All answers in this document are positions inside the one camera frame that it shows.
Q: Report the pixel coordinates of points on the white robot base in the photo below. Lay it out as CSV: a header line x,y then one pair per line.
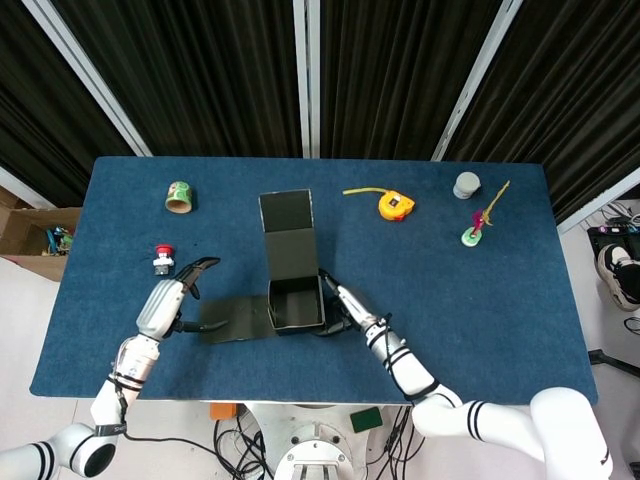
x,y
315,450

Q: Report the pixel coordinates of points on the black pleated curtain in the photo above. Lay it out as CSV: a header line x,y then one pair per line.
x,y
200,75
35,115
390,75
570,90

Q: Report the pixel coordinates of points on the green patterned tape roll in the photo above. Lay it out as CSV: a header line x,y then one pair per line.
x,y
180,197

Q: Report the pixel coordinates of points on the person leg black trousers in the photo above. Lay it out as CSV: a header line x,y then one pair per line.
x,y
630,275

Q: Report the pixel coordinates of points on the blue felt table mat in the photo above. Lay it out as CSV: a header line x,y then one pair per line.
x,y
125,235

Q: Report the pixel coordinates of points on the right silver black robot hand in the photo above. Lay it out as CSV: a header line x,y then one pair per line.
x,y
355,307

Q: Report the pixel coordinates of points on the white partition frame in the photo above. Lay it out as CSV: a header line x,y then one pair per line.
x,y
600,205
22,187
85,75
475,80
306,75

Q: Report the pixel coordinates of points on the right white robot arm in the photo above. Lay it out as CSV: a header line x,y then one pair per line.
x,y
415,375

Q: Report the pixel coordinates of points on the grey cylindrical container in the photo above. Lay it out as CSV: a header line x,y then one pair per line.
x,y
467,185

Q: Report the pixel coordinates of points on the green block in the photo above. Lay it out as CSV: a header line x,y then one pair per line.
x,y
366,420

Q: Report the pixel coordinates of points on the black foldable cardboard box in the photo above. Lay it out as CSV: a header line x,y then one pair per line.
x,y
292,250

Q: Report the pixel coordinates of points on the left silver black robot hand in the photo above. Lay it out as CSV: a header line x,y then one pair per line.
x,y
160,307

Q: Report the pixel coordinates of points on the yellow tape measure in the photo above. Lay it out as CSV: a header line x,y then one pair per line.
x,y
395,206

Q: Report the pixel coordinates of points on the brown cardboard carton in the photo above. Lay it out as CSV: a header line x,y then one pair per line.
x,y
20,235

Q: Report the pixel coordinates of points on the black stand leg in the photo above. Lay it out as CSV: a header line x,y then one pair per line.
x,y
615,362

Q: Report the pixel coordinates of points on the orange block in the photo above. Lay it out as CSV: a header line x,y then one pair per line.
x,y
223,411

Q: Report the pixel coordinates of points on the feather toy with green base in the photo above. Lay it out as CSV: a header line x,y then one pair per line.
x,y
471,237

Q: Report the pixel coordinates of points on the red emergency stop button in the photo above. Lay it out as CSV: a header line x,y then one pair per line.
x,y
163,257

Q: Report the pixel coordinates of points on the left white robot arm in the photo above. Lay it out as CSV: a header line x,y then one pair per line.
x,y
135,365

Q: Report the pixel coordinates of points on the white black sneaker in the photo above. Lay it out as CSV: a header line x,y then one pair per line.
x,y
610,265

